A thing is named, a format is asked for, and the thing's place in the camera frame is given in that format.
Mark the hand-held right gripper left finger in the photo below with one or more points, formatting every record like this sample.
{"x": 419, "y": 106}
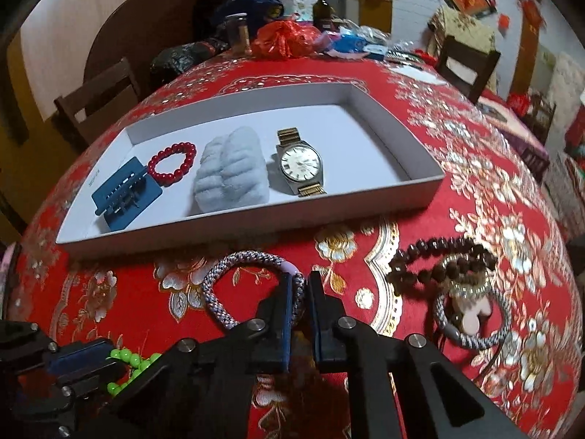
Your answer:
{"x": 285, "y": 315}

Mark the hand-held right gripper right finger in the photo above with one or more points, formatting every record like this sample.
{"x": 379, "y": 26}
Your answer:
{"x": 318, "y": 315}

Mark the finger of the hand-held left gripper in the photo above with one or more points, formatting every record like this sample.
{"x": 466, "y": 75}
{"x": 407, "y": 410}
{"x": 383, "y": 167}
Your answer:
{"x": 87, "y": 391}
{"x": 82, "y": 356}

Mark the light blue fluffy scrunchie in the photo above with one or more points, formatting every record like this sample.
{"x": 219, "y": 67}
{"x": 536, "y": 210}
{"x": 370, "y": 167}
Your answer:
{"x": 233, "y": 173}

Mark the gold metal wristwatch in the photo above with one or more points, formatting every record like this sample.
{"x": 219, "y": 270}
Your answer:
{"x": 299, "y": 162}

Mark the blue hair claw clip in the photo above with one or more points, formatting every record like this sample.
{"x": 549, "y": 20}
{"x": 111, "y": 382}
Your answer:
{"x": 119, "y": 196}

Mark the white cardboard box tray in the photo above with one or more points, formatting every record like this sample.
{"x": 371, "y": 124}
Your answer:
{"x": 365, "y": 146}

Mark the red floral tablecloth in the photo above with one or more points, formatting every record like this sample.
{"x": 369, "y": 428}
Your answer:
{"x": 160, "y": 292}

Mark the white paper sheet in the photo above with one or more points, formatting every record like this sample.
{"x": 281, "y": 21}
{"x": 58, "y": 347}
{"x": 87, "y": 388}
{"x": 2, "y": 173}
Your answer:
{"x": 418, "y": 74}

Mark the dark wooden chair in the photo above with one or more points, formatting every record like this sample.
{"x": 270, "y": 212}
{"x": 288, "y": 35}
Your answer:
{"x": 466, "y": 68}
{"x": 100, "y": 96}

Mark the blue plastic packet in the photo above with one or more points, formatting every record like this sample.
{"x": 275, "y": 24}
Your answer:
{"x": 347, "y": 43}

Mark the red plastic bag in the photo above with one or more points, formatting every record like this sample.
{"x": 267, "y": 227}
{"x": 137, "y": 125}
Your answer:
{"x": 283, "y": 39}

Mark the glass jar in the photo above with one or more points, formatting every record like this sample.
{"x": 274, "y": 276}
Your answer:
{"x": 236, "y": 34}

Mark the small wooden chair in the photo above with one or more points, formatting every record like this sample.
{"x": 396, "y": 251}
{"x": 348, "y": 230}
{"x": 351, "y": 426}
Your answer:
{"x": 541, "y": 116}

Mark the blue printed bag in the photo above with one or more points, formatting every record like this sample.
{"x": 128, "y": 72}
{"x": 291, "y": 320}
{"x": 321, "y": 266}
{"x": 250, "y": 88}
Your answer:
{"x": 251, "y": 9}

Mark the dark wine bottle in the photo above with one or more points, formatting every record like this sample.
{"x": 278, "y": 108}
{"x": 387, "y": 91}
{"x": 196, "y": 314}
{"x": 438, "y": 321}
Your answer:
{"x": 323, "y": 7}

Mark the floral cloth covered cabinet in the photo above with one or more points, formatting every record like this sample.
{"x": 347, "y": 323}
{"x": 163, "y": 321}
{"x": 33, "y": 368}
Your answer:
{"x": 461, "y": 27}

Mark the round wooden table top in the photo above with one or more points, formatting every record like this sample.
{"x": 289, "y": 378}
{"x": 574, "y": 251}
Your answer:
{"x": 137, "y": 23}

